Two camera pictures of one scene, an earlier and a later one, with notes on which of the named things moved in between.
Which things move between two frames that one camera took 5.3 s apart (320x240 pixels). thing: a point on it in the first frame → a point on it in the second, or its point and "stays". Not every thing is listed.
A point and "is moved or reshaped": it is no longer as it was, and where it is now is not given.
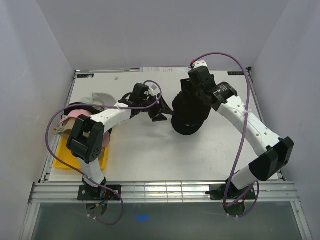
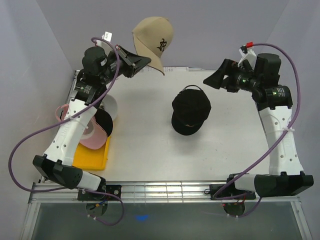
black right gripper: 186,85 → 215,79
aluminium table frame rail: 67,193 stays
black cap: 189,113 stays
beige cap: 68,125 is moved or reshaped
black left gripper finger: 164,107 → 137,62
